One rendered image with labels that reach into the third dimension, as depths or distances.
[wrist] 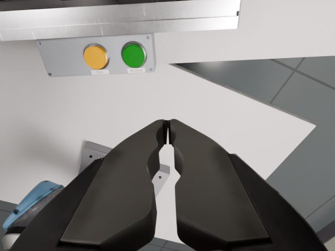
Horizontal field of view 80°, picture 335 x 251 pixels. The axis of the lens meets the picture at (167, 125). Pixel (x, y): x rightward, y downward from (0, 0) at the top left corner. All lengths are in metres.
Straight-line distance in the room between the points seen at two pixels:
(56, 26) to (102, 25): 0.08
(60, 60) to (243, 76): 1.24
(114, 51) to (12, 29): 0.18
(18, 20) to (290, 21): 0.52
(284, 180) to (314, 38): 1.76
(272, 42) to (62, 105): 0.54
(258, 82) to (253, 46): 1.03
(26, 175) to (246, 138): 0.72
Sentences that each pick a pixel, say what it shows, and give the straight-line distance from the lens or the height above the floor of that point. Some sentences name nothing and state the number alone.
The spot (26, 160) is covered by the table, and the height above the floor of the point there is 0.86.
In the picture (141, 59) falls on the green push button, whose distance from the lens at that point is 0.38.
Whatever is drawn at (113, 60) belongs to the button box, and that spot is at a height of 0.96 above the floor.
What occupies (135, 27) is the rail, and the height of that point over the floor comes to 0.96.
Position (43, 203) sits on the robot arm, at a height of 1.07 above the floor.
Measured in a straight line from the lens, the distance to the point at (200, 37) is 0.49.
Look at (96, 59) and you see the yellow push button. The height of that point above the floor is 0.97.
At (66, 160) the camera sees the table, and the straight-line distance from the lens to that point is 0.72.
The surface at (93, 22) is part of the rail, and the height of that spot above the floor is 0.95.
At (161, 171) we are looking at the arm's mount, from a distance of 0.63.
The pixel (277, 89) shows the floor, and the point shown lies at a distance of 1.63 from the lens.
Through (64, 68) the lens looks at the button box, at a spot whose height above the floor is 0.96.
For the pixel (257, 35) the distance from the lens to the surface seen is 0.52.
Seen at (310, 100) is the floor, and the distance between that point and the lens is 1.79.
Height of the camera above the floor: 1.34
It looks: 58 degrees down
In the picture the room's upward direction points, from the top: 179 degrees counter-clockwise
